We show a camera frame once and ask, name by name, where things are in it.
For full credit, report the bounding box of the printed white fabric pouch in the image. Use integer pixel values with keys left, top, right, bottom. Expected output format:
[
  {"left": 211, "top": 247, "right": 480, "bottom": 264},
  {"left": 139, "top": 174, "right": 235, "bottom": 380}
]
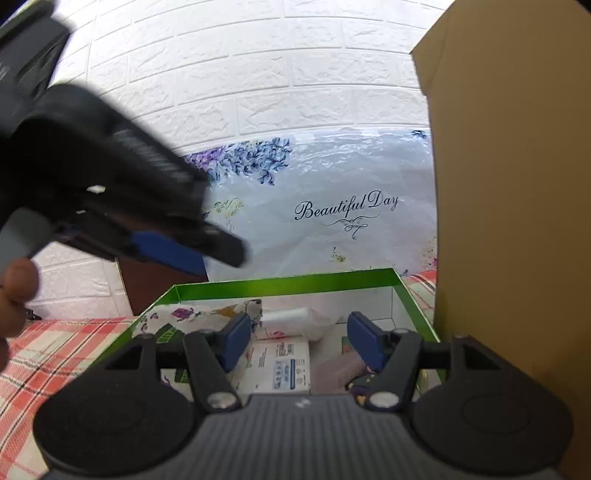
[{"left": 131, "top": 299, "right": 263, "bottom": 343}]

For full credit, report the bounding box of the person's left hand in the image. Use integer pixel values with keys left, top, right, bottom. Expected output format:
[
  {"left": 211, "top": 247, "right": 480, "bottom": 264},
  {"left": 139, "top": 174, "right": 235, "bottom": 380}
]
[{"left": 0, "top": 258, "right": 39, "bottom": 371}]

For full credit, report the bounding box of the dark brown headboard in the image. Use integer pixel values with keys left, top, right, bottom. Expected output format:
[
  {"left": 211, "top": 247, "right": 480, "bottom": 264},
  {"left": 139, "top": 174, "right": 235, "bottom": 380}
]
[{"left": 118, "top": 259, "right": 208, "bottom": 316}]

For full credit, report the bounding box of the pink tissue packet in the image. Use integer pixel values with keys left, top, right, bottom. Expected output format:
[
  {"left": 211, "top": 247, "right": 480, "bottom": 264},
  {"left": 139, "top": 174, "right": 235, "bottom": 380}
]
[{"left": 311, "top": 351, "right": 367, "bottom": 395}]

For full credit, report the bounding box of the white medicine box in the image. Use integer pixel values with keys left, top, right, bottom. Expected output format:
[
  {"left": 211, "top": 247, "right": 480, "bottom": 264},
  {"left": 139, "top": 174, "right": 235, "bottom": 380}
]
[{"left": 228, "top": 337, "right": 311, "bottom": 397}]

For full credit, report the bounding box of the green storage box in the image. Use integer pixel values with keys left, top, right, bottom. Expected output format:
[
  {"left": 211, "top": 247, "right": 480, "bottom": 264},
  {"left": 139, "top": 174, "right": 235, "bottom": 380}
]
[{"left": 104, "top": 269, "right": 438, "bottom": 400}]

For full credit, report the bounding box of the white tube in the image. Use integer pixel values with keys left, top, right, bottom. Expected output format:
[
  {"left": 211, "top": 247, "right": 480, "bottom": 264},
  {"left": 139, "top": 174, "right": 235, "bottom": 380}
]
[{"left": 256, "top": 307, "right": 335, "bottom": 341}]

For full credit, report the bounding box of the floral white plastic bag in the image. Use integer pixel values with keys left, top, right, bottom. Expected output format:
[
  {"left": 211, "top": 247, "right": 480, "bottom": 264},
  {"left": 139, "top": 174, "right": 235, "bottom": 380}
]
[{"left": 186, "top": 129, "right": 438, "bottom": 281}]

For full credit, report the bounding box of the plaid bed sheet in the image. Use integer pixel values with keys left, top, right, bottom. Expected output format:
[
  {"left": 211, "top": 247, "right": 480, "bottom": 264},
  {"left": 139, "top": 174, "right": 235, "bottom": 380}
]
[{"left": 1, "top": 269, "right": 437, "bottom": 479}]

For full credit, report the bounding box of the brown cardboard box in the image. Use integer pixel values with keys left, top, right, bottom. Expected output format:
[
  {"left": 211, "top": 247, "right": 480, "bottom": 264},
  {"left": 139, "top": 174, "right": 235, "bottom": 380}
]
[{"left": 412, "top": 1, "right": 590, "bottom": 479}]

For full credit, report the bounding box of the purple doll keychain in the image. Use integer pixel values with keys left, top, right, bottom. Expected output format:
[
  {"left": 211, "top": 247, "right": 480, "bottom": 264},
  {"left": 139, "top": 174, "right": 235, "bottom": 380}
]
[{"left": 346, "top": 373, "right": 380, "bottom": 410}]

